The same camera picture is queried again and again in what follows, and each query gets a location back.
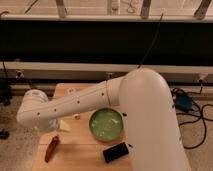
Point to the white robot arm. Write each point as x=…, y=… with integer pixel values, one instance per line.
x=146, y=103

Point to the white tube with cap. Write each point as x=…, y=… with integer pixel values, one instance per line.
x=72, y=91

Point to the black object left edge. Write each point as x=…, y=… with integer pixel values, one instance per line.
x=5, y=92

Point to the blue power adapter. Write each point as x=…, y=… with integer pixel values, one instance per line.
x=183, y=102

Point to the pale yellow gripper tip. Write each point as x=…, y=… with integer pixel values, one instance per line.
x=64, y=126

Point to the green round plate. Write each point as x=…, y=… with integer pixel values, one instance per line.
x=106, y=124

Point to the black smartphone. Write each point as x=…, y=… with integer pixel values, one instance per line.
x=115, y=152

